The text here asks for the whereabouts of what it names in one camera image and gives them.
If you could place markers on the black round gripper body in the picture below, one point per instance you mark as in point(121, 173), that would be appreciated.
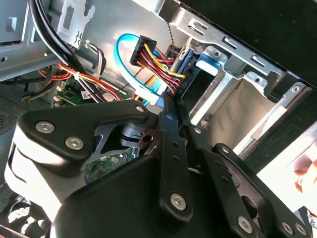
point(116, 210)

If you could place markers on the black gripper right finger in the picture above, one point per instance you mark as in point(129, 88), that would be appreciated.
point(223, 173)

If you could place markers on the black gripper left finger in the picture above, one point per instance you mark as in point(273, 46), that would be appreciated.
point(74, 119)

